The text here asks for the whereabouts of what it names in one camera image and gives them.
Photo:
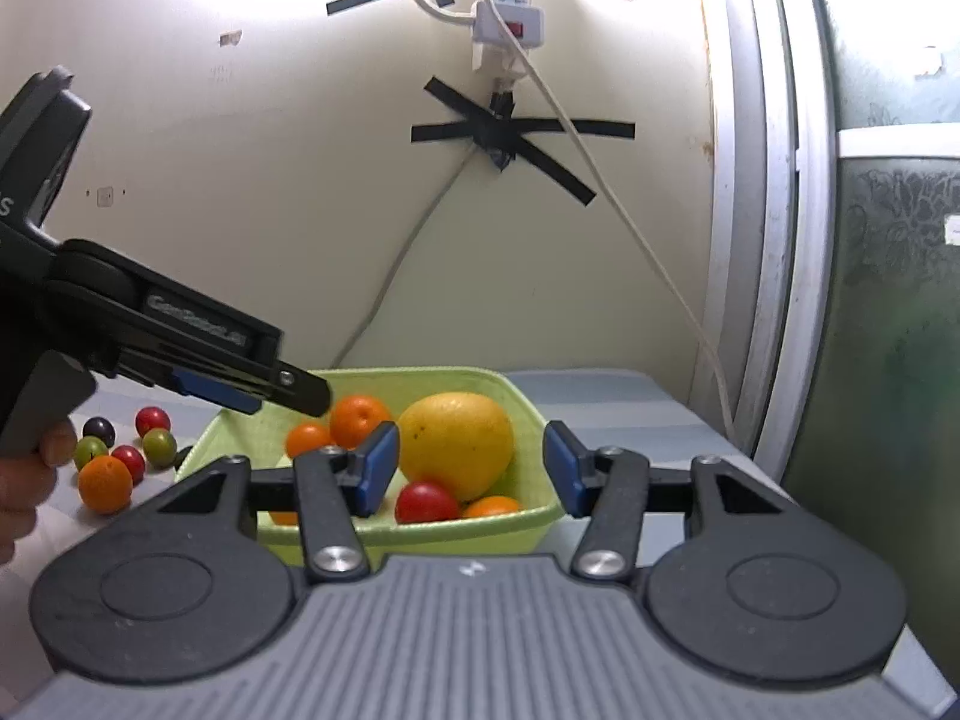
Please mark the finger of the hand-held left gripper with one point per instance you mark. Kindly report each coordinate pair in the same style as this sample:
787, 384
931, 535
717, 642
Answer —
217, 388

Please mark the person's left hand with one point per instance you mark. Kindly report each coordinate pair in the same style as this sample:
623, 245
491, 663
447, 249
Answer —
22, 491

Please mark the dark purple plum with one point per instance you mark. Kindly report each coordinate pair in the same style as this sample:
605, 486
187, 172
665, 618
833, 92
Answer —
98, 430

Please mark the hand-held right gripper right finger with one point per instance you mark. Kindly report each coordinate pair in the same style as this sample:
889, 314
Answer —
562, 465

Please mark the green plastic basket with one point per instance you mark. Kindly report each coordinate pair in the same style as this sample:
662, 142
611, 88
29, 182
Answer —
247, 435

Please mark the black tape cross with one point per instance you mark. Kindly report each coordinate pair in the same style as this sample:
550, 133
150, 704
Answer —
517, 127

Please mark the orange tangerine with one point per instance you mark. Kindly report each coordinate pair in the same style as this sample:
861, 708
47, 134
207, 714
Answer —
491, 507
358, 418
307, 439
105, 485

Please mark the large yellow grapefruit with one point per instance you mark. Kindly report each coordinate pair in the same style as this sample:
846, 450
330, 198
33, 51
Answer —
456, 444

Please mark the frosted glass door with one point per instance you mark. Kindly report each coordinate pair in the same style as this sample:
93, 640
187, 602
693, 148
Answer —
885, 315

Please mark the white door frame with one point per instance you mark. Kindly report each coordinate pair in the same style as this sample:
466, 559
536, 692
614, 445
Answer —
757, 202

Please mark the green plum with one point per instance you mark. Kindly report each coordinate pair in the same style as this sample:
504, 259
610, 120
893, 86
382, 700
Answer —
89, 453
160, 447

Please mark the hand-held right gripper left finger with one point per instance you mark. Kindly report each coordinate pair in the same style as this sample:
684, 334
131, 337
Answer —
379, 465

